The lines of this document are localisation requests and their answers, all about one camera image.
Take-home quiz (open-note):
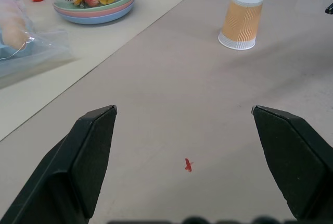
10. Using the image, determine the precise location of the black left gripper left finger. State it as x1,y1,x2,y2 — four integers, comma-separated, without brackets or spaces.
0,105,118,224

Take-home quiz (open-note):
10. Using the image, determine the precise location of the pink plastic plate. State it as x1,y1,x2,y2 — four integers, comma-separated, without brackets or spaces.
54,0,136,18

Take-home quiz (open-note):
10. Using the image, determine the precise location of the blue plastic plate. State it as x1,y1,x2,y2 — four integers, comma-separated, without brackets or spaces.
59,0,136,24

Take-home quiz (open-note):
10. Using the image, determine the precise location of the clear bag of bread rolls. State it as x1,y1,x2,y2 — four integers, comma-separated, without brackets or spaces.
0,0,76,87

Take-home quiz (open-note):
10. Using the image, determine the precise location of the orange wavy paper cup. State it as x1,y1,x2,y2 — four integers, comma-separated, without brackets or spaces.
217,0,264,51

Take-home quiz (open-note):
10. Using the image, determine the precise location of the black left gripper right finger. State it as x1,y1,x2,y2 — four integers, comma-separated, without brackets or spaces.
251,105,333,221

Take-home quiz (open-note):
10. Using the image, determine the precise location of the small red scrap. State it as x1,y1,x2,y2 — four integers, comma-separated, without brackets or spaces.
184,157,195,173

